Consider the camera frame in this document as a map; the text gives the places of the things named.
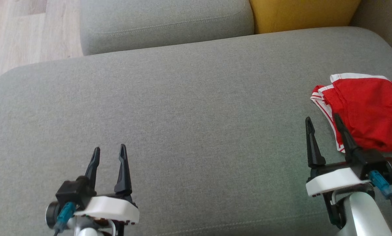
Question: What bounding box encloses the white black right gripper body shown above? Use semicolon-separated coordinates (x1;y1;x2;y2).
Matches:
305;161;373;229

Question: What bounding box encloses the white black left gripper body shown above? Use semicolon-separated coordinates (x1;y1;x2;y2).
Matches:
73;193;140;236

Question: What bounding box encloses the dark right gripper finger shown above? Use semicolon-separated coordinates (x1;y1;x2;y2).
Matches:
334;113;367;164
305;116;327;169

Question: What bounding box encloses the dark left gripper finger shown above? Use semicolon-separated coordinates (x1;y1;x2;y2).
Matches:
114;144;133;197
84;147;101;194

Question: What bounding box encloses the red white jersey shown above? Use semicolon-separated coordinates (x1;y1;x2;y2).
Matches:
310;73;391;153

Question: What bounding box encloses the large grey sofa chaise cushion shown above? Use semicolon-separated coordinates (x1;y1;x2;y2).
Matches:
0;27;392;236

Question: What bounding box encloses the big yellow sofa back cushion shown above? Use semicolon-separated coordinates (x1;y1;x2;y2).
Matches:
248;0;362;35

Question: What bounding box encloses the long grey sofa seat cushion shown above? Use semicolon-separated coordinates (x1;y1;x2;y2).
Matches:
79;0;255;56

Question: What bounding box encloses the right arm cable teal plug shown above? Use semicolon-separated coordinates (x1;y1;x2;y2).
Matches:
369;170;392;231

